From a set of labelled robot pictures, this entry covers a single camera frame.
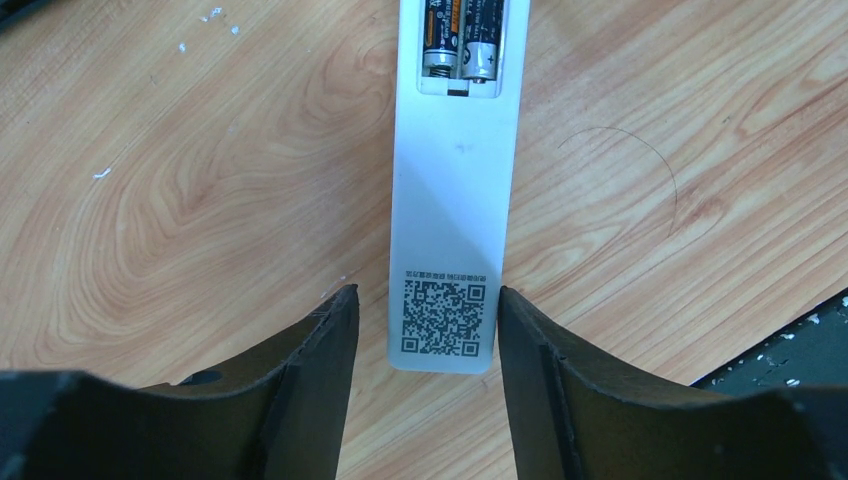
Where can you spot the white remote with QR code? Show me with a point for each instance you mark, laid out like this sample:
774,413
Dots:
454,150

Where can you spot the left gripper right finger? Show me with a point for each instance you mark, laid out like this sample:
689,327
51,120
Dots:
576,411

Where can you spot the black AAA battery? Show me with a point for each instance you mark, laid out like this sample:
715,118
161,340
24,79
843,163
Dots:
481,39
440,38

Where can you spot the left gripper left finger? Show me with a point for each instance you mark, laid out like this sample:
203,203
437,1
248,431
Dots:
274,411

